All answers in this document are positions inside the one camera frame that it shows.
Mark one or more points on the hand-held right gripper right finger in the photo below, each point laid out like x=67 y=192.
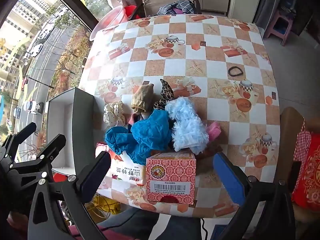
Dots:
x=228 y=177

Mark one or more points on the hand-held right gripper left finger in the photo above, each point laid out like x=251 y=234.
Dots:
x=93 y=177

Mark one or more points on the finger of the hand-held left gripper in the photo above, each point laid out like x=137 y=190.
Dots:
x=47 y=150
x=20 y=140

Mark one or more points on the grey cardboard box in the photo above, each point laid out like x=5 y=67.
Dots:
x=62 y=120

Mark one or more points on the pink sponge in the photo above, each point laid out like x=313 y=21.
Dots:
x=214 y=130

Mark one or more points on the light blue fluffy sock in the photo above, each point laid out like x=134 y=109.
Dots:
x=186 y=127

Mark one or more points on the cream polka dot scrunchie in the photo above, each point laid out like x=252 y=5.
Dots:
x=114 y=113

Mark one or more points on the blue crinkled cloth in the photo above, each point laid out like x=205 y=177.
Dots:
x=147 y=135

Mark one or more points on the tan knit sock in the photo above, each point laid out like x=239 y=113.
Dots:
x=142 y=97

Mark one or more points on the leopard print scrunchie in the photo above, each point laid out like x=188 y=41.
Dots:
x=165 y=93

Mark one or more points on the floral tissue pack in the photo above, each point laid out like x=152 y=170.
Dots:
x=125 y=171

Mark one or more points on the person's maroon top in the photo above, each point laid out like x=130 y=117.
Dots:
x=110 y=231

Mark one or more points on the red patterned carton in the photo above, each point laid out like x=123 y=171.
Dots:
x=171 y=180

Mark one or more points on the person's grey pants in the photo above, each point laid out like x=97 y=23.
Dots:
x=140 y=222

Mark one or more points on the brown armchair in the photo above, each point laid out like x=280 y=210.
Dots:
x=291 y=130

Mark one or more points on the red embroidered cushion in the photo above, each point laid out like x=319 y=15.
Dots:
x=310 y=172

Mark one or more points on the red gingham cloth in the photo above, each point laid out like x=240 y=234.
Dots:
x=303 y=142

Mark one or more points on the checkered printed tablecloth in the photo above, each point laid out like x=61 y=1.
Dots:
x=200 y=55

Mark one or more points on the pink plastic basin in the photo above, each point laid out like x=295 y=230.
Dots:
x=108 y=18

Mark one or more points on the pink plastic stool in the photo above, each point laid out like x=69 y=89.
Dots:
x=278 y=26

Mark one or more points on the dark plaid cloth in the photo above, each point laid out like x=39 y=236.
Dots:
x=178 y=8

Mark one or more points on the dark window frame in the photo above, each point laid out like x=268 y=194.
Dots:
x=75 y=5

